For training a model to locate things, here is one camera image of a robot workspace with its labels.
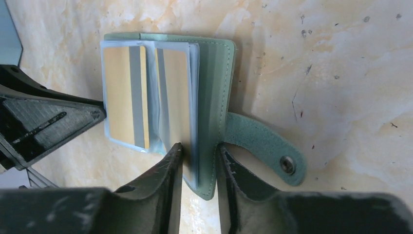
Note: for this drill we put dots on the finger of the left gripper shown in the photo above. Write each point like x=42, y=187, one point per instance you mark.
x=35, y=121

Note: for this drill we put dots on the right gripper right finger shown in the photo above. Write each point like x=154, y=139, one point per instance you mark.
x=249, y=205

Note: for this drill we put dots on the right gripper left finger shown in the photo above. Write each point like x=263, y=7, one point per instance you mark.
x=149, y=204

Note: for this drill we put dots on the green card holder wallet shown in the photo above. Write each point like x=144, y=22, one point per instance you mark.
x=217, y=124

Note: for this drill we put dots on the blue three-compartment organizer box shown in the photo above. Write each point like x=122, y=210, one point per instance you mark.
x=10, y=44

